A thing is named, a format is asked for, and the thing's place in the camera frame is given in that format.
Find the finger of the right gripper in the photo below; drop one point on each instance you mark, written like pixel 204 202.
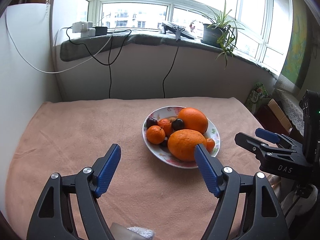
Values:
pixel 267 135
pixel 255 146

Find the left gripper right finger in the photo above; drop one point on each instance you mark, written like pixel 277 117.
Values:
pixel 247 207

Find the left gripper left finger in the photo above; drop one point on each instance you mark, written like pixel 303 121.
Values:
pixel 52 217

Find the small orange kumquat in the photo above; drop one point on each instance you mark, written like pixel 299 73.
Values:
pixel 210 144

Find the smooth large orange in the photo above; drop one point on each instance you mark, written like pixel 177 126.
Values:
pixel 193 119

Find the rough large orange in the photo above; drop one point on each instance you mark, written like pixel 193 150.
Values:
pixel 182 143

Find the brown longan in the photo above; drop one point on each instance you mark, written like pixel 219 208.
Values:
pixel 172 119

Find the small dark red plum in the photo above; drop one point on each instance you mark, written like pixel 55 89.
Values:
pixel 164 143

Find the mandarin orange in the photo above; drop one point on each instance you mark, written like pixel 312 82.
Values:
pixel 165 124

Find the mandarin with stem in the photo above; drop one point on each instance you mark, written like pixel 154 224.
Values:
pixel 155 135

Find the gloved right hand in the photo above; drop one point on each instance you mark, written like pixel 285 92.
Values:
pixel 295 200

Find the cardboard box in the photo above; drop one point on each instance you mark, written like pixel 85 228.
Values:
pixel 280 115

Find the white lace cloth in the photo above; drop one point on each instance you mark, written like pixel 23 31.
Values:
pixel 291 109

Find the green snack bag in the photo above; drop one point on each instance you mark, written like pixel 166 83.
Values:
pixel 256 97

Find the pink table cloth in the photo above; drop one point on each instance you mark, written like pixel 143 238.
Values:
pixel 68 136

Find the floral white plate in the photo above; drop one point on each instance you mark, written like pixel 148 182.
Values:
pixel 162 153

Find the potted spider plant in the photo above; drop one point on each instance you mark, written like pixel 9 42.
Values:
pixel 221 31

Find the white cabinet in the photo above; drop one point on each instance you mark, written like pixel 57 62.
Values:
pixel 26 75

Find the black laptop on sill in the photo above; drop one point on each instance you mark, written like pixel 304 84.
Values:
pixel 176 30

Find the grey green sill cloth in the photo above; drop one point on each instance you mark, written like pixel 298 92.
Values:
pixel 80 48

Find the black power adapter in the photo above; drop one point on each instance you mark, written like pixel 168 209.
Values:
pixel 101 31

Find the white power strip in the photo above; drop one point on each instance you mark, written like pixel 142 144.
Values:
pixel 86 29

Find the black camera box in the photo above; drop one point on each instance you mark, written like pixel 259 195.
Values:
pixel 310 107

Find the wall map poster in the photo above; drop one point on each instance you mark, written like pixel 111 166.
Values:
pixel 296 64

